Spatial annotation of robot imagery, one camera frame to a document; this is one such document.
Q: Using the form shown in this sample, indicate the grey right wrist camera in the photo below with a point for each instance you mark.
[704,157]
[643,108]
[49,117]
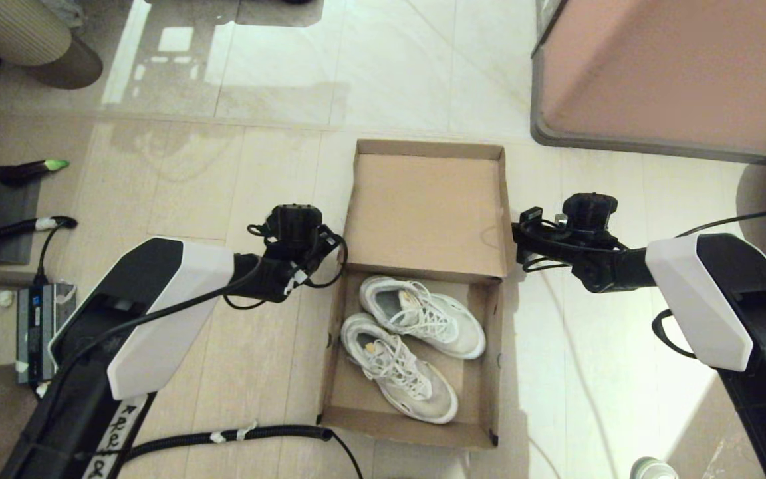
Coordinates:
[561,217]

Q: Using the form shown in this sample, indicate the white mesh lace-up sneaker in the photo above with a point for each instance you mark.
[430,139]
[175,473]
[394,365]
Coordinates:
[449,326]
[416,392]

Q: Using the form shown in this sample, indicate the white label with handwriting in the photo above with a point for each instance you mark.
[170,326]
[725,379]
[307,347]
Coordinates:
[114,432]

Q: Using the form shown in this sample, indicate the clear plastic bag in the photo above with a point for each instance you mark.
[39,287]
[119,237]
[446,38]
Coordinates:
[722,452]

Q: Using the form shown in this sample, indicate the white round bottle top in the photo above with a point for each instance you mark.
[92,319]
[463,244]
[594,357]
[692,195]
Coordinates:
[653,469]

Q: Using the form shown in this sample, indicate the black object with green tip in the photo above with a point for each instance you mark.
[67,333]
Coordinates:
[30,171]

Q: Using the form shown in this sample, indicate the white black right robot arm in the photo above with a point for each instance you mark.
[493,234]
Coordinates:
[722,299]

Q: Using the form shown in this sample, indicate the brown cardboard shoe box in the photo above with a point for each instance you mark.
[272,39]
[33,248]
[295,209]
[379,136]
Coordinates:
[429,206]

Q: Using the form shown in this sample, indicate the grey metal power inverter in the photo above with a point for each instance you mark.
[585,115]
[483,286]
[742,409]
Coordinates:
[34,326]

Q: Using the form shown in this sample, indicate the white paper scrap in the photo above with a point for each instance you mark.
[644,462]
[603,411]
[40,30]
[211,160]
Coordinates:
[0,299]

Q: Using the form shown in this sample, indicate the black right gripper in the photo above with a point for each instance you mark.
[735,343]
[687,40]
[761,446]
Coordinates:
[542,243]

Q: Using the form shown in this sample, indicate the beige ribbed round pouf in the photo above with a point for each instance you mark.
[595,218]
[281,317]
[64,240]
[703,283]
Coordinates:
[4,26]

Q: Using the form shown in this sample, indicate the pink cabinet with grey rim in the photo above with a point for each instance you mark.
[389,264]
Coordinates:
[675,66]

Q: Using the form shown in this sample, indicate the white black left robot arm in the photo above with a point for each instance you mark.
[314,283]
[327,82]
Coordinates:
[157,313]

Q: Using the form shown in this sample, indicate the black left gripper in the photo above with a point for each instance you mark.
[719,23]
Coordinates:
[316,253]

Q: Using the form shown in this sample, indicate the white tape wad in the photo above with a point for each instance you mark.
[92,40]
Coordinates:
[41,389]

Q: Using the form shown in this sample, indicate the grey crumpled cloth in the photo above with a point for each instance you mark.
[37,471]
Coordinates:
[64,10]

